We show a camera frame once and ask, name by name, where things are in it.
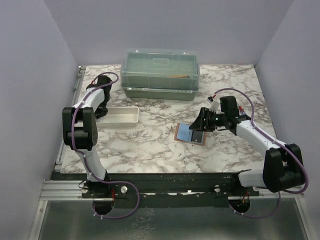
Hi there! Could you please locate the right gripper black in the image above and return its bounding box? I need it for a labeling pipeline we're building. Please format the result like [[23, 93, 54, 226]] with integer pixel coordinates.
[[189, 107, 228, 133]]

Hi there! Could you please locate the black credit card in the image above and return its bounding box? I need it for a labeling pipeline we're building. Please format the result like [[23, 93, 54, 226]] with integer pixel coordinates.
[[191, 130, 204, 144]]

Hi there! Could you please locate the brown leather card holder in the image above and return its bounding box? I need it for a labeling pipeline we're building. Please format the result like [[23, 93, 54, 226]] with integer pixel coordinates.
[[171, 123, 206, 146]]

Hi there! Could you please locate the white rectangular tray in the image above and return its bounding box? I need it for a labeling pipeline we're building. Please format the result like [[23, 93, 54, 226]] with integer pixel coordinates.
[[96, 106, 139, 128]]

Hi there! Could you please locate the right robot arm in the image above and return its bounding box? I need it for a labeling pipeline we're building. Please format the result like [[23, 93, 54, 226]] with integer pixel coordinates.
[[189, 96, 307, 196]]

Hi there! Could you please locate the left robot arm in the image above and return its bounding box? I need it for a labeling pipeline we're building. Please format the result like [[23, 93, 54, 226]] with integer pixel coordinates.
[[62, 75, 113, 198]]

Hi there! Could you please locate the red blue screwdriver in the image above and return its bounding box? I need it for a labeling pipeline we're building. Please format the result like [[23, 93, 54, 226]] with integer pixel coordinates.
[[238, 106, 246, 116]]

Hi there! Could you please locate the green clear-lid storage box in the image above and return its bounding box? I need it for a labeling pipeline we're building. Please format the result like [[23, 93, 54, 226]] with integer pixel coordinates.
[[120, 49, 200, 101]]

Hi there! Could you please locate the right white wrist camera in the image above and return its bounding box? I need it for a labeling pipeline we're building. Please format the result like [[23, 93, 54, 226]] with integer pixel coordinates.
[[207, 95, 220, 113]]

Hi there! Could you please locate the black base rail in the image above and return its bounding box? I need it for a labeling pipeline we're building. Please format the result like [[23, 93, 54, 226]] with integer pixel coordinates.
[[50, 171, 278, 209]]

